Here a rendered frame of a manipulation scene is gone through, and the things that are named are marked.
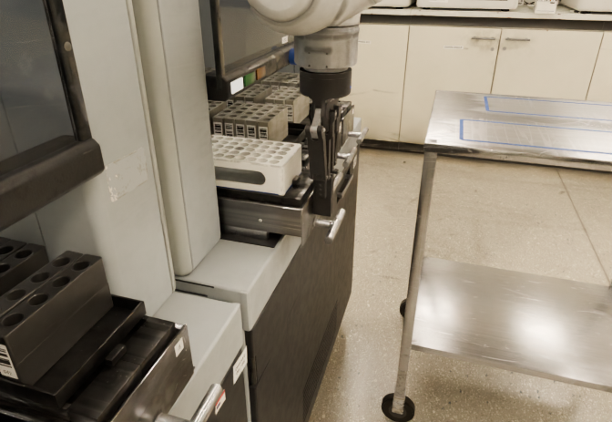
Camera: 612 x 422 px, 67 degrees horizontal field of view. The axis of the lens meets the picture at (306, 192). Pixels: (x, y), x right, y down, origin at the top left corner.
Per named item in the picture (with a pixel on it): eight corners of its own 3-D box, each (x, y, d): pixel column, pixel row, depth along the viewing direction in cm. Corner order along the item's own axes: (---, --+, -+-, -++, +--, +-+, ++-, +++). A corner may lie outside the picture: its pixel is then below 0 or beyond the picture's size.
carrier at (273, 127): (279, 133, 95) (278, 105, 93) (288, 134, 95) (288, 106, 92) (258, 153, 85) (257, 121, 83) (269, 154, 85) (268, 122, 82)
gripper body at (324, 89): (309, 59, 70) (309, 118, 74) (290, 70, 63) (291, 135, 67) (357, 62, 68) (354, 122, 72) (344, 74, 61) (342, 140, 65)
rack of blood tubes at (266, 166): (119, 180, 79) (113, 146, 76) (153, 159, 87) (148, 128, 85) (283, 203, 71) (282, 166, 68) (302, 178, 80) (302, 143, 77)
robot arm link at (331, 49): (283, 26, 60) (284, 73, 63) (351, 29, 58) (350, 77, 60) (304, 19, 68) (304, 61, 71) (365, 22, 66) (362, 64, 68)
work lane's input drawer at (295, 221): (-34, 193, 89) (-50, 149, 85) (24, 167, 101) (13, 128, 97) (329, 254, 71) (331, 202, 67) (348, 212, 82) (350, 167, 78)
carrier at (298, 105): (300, 113, 108) (300, 87, 106) (309, 113, 108) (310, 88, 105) (284, 128, 99) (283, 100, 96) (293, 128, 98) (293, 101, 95)
